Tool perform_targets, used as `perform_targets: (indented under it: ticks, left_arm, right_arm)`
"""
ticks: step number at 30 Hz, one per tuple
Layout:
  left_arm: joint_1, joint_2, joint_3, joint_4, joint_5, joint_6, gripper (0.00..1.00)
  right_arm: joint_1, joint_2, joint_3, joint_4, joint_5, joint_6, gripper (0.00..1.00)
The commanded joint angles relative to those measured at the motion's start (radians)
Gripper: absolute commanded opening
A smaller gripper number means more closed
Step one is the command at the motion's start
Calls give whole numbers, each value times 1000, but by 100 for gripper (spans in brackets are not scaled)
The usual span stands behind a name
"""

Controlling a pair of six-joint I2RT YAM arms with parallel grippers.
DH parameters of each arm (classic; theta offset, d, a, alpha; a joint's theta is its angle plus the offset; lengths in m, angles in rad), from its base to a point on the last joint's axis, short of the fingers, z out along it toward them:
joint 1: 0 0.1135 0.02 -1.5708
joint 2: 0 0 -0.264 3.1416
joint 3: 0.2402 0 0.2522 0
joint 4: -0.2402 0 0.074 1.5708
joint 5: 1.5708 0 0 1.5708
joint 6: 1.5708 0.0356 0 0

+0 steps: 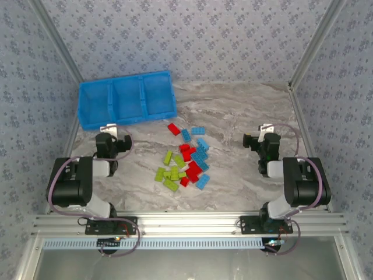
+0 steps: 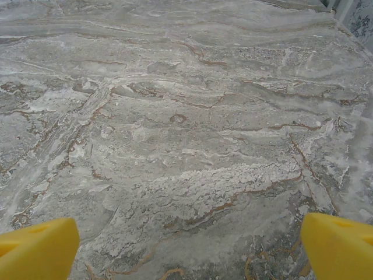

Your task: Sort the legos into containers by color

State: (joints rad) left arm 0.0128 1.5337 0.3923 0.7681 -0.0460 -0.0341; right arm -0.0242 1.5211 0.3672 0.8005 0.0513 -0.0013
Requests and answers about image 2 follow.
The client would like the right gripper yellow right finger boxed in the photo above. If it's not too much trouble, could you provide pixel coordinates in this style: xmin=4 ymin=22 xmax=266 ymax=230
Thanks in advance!
xmin=300 ymin=212 xmax=373 ymax=280

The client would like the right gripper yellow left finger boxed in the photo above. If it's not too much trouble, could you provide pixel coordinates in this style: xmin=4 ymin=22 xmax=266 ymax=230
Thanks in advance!
xmin=0 ymin=217 xmax=80 ymax=280

